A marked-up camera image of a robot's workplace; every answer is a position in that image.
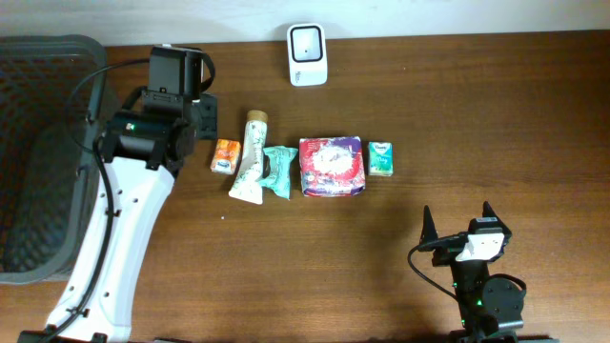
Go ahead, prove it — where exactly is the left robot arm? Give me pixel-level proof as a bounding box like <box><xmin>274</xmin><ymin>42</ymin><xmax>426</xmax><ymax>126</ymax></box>
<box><xmin>18</xmin><ymin>91</ymin><xmax>217</xmax><ymax>342</ymax></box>

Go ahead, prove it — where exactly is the teal packet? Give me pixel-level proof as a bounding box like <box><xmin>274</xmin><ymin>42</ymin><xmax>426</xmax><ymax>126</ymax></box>
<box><xmin>258</xmin><ymin>146</ymin><xmax>298</xmax><ymax>199</ymax></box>

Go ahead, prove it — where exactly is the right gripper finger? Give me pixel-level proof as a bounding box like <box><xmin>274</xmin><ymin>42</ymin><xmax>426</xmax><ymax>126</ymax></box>
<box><xmin>419</xmin><ymin>205</ymin><xmax>438</xmax><ymax>245</ymax></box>
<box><xmin>482</xmin><ymin>201</ymin><xmax>498</xmax><ymax>219</ymax></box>

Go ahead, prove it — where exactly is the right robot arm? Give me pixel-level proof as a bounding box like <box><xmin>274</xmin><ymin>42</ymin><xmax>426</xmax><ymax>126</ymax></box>
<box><xmin>407</xmin><ymin>202</ymin><xmax>554</xmax><ymax>343</ymax></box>

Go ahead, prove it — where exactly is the orange tissue pack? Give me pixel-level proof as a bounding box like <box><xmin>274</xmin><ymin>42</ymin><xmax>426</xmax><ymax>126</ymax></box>
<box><xmin>211</xmin><ymin>139</ymin><xmax>241</xmax><ymax>174</ymax></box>

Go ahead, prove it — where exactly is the white barcode scanner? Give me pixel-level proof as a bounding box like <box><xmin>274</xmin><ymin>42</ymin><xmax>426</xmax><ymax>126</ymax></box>
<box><xmin>286</xmin><ymin>23</ymin><xmax>328</xmax><ymax>87</ymax></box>

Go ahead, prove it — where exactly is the red purple tissue pack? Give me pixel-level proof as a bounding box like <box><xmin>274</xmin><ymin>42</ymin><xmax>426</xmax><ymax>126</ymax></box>
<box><xmin>298</xmin><ymin>136</ymin><xmax>366</xmax><ymax>197</ymax></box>

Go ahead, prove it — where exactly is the green white tissue pack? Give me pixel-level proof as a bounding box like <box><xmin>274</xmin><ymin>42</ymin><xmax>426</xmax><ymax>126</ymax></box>
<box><xmin>368</xmin><ymin>142</ymin><xmax>394</xmax><ymax>176</ymax></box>

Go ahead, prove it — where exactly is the white tube with cork cap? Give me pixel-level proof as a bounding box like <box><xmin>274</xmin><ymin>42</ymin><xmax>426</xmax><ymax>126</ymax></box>
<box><xmin>229</xmin><ymin>110</ymin><xmax>268</xmax><ymax>205</ymax></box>

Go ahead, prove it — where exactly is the grey plastic mesh basket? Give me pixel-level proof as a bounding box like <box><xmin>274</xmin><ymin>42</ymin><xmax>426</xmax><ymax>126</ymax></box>
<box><xmin>1</xmin><ymin>35</ymin><xmax>120</xmax><ymax>285</ymax></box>

